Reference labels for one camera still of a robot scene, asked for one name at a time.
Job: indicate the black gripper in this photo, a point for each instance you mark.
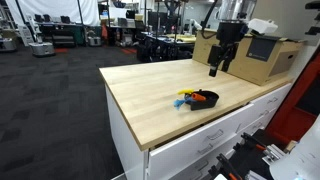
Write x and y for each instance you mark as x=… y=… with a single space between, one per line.
x=231 y=33

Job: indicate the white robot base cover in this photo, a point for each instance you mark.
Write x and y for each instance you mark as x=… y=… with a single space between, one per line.
x=300 y=156

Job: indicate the large grey mobile robot base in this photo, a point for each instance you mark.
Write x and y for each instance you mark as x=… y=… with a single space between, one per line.
x=42 y=49

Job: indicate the grey mobile robot base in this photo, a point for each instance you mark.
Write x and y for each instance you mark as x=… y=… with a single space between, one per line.
x=7 y=44
x=94 y=40

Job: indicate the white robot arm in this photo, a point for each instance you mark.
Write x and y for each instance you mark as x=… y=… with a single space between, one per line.
x=237 y=9

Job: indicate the large cardboard box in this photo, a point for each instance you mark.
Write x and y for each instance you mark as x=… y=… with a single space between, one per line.
x=253 y=61

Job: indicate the black cup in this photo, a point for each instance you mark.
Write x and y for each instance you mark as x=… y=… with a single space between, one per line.
x=206 y=102

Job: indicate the black workbench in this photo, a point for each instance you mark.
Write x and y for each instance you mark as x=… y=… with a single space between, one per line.
x=160 y=46

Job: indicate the black tripod with orange clamps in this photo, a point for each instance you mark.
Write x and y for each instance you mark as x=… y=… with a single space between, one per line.
x=248 y=150

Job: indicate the white drawer cabinet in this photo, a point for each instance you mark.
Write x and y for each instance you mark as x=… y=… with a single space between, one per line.
x=186 y=153

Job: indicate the dark table with monitors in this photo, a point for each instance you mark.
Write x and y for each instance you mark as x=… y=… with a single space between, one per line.
x=63 y=33

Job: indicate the white curtain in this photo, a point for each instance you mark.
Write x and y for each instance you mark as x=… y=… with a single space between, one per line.
x=53 y=10

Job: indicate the red metal frame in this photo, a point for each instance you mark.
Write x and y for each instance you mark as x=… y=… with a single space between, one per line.
x=290 y=116

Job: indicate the black wall shelf brackets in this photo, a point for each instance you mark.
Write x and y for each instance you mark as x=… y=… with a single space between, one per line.
x=313 y=18

